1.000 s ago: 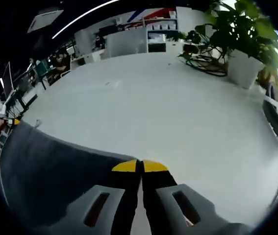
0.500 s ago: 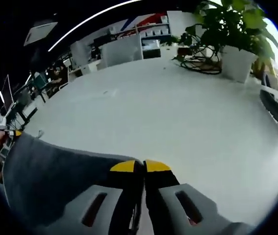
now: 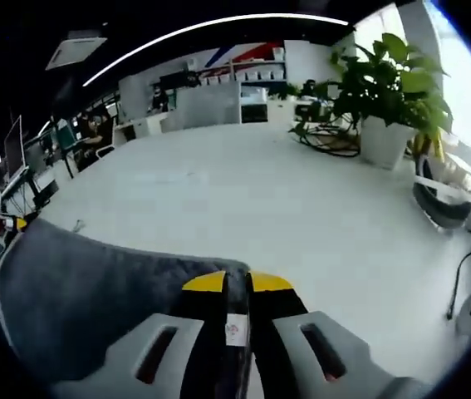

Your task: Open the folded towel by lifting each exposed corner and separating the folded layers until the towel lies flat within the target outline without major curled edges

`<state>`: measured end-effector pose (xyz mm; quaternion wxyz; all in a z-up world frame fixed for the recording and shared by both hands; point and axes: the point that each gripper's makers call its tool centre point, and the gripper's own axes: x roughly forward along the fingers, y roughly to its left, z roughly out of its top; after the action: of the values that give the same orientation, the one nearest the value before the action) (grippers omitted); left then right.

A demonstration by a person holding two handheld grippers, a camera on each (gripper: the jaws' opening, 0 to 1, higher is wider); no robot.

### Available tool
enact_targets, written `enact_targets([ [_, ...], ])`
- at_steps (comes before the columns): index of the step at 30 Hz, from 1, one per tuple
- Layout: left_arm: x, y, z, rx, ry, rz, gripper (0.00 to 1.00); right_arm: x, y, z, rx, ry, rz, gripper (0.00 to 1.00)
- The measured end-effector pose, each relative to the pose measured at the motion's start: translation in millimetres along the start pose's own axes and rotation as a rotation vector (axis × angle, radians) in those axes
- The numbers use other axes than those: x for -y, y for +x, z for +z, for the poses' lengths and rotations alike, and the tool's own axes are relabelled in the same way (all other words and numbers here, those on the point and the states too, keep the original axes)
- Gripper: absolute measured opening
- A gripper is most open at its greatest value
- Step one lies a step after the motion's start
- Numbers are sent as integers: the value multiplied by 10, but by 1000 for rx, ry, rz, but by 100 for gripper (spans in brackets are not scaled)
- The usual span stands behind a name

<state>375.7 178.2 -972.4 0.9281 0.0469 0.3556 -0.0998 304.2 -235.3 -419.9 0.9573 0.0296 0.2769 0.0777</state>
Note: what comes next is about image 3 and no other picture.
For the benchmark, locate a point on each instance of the grey towel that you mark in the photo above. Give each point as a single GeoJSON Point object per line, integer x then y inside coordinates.
{"type": "Point", "coordinates": [85, 299]}

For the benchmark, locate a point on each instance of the black laptop stand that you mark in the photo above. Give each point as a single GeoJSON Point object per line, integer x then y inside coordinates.
{"type": "Point", "coordinates": [37, 189]}

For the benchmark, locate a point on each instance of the white laptop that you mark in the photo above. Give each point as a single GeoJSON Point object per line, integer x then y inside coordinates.
{"type": "Point", "coordinates": [14, 154]}

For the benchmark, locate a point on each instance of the ceiling air conditioner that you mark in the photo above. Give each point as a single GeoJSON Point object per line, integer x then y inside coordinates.
{"type": "Point", "coordinates": [75, 54]}

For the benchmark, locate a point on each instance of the white and black headset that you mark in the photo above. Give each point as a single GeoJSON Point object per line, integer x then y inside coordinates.
{"type": "Point", "coordinates": [443, 203]}

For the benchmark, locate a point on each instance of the white plant pot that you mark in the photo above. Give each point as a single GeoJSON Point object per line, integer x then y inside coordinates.
{"type": "Point", "coordinates": [386, 143]}

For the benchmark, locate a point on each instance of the small green plant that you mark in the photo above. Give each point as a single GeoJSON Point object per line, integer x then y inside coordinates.
{"type": "Point", "coordinates": [290, 91]}

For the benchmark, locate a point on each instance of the long ceiling light strip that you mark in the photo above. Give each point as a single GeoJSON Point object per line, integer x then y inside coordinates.
{"type": "Point", "coordinates": [202, 31]}

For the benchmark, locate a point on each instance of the shelf with white bins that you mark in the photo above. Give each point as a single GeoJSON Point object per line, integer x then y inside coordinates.
{"type": "Point", "coordinates": [256, 70]}

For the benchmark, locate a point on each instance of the large green leafy plant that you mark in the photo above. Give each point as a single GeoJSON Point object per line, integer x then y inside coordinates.
{"type": "Point", "coordinates": [393, 79]}

